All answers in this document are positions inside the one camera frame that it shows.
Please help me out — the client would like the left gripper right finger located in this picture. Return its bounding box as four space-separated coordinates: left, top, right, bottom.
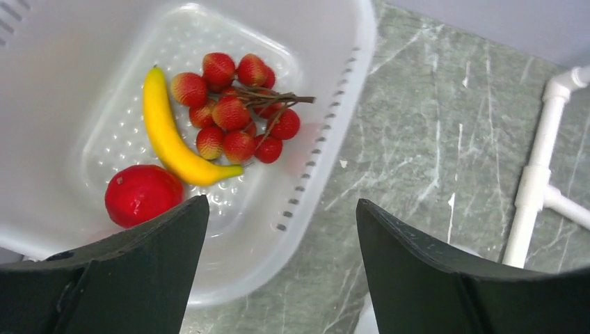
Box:
356 199 589 333

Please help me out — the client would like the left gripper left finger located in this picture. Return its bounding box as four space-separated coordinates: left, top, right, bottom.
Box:
1 195 209 333

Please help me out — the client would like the white plastic bag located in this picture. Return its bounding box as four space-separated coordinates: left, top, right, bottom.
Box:
353 244 483 334

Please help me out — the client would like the yellow fake fruit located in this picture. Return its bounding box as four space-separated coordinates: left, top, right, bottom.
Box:
143 65 244 186

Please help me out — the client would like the red orange fake fruit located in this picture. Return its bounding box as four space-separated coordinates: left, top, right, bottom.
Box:
170 52 315 164

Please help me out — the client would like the white plastic basin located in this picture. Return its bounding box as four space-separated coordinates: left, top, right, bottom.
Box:
0 0 379 309

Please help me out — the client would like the white PVC pipe frame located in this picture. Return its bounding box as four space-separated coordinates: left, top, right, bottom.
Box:
502 65 589 268

